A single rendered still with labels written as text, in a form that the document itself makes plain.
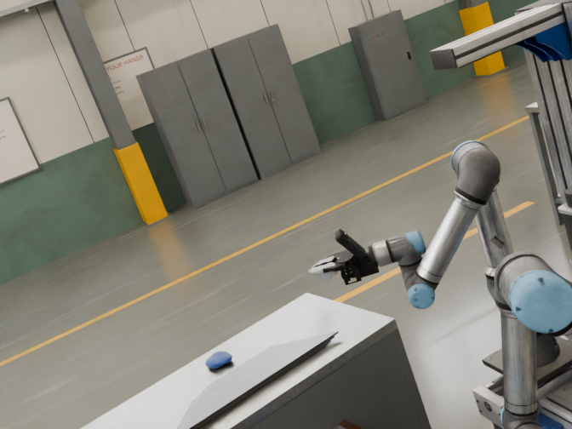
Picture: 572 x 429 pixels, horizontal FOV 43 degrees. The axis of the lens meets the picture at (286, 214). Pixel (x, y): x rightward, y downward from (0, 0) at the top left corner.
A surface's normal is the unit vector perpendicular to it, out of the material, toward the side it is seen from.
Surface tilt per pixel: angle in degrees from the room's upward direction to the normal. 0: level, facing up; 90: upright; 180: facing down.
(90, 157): 90
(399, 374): 90
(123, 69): 90
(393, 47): 90
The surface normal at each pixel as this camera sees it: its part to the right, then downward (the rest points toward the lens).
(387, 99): 0.36, 0.14
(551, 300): -0.11, 0.22
